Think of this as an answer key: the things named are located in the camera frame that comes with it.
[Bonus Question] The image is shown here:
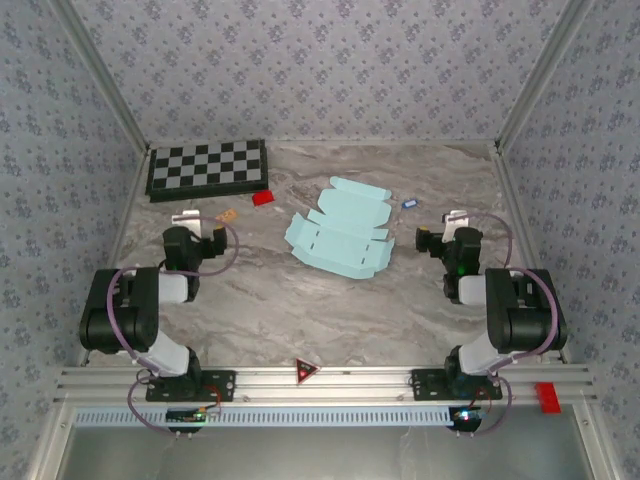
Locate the aluminium side rail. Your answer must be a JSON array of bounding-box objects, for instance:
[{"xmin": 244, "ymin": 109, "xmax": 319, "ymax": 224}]
[
  {"xmin": 77, "ymin": 144, "xmax": 154, "ymax": 367},
  {"xmin": 492, "ymin": 144, "xmax": 571, "ymax": 364}
]

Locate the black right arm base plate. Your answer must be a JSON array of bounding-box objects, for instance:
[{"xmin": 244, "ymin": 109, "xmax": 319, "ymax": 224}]
[{"xmin": 410, "ymin": 368, "xmax": 503, "ymax": 401}]

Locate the aluminium frame post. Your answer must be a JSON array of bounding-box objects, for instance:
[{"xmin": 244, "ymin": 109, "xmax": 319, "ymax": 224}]
[
  {"xmin": 49, "ymin": 0, "xmax": 151, "ymax": 151},
  {"xmin": 494, "ymin": 0, "xmax": 596, "ymax": 151}
]

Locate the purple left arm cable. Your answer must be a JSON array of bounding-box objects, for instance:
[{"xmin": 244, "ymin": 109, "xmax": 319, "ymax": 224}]
[{"xmin": 106, "ymin": 219, "xmax": 240, "ymax": 437}]

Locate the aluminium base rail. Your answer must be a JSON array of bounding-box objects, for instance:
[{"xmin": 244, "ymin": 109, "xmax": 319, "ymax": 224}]
[{"xmin": 54, "ymin": 364, "xmax": 599, "ymax": 404}]

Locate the black grey chessboard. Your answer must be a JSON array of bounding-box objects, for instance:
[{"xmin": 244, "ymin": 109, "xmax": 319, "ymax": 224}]
[{"xmin": 144, "ymin": 138, "xmax": 269, "ymax": 204}]

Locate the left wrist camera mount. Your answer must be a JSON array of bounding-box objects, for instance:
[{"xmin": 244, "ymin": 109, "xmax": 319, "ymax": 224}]
[{"xmin": 171, "ymin": 209, "xmax": 202, "ymax": 239}]

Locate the light blue paper box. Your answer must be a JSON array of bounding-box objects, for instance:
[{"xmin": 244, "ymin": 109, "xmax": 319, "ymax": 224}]
[{"xmin": 283, "ymin": 175, "xmax": 396, "ymax": 281}]

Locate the red brick on rail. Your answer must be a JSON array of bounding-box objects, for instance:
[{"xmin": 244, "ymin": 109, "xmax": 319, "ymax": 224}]
[{"xmin": 533, "ymin": 382, "xmax": 564, "ymax": 415}]

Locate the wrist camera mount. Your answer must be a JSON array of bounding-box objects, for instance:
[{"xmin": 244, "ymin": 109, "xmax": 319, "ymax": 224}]
[
  {"xmin": 440, "ymin": 209, "xmax": 471, "ymax": 244},
  {"xmin": 171, "ymin": 209, "xmax": 202, "ymax": 239}
]

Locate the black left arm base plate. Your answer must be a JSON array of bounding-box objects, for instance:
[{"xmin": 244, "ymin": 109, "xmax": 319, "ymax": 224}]
[{"xmin": 145, "ymin": 368, "xmax": 237, "ymax": 403}]

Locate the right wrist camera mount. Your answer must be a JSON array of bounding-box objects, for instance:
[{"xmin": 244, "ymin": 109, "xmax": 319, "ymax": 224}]
[{"xmin": 440, "ymin": 209, "xmax": 471, "ymax": 244}]

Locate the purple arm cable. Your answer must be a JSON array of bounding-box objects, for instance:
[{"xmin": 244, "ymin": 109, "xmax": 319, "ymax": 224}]
[
  {"xmin": 449, "ymin": 212, "xmax": 557, "ymax": 437},
  {"xmin": 106, "ymin": 219, "xmax": 240, "ymax": 437}
]

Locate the white slotted cable duct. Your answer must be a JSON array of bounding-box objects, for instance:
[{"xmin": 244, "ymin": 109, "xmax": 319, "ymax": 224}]
[{"xmin": 73, "ymin": 405, "xmax": 464, "ymax": 427}]

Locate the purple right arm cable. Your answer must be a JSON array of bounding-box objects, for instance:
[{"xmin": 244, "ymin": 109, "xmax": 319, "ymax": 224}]
[{"xmin": 449, "ymin": 212, "xmax": 557, "ymax": 437}]

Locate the red triangle sign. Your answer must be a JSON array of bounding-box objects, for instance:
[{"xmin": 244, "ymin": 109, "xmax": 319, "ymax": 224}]
[{"xmin": 294, "ymin": 357, "xmax": 322, "ymax": 386}]

